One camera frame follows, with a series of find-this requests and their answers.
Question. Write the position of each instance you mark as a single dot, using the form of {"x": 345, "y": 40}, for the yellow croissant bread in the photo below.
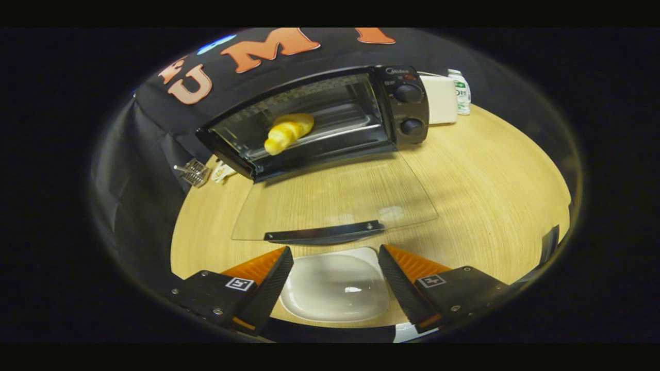
{"x": 286, "y": 133}

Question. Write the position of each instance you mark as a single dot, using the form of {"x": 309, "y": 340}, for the white oval plate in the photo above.
{"x": 335, "y": 288}

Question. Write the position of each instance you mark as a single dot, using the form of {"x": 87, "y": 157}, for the black toaster oven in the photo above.
{"x": 407, "y": 111}

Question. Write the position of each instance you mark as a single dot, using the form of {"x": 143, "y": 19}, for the white bottle green label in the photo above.
{"x": 460, "y": 93}

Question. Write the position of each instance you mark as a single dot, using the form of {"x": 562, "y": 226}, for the dark chair back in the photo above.
{"x": 550, "y": 239}

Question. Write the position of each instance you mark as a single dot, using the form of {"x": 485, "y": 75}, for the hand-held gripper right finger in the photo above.
{"x": 399, "y": 286}

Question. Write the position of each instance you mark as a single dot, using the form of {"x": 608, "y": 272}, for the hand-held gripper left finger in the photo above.
{"x": 270, "y": 291}

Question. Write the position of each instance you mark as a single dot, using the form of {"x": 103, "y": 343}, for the small white box device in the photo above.
{"x": 441, "y": 100}

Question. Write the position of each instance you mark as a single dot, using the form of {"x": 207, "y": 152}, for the small white perforated utensil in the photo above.
{"x": 223, "y": 172}

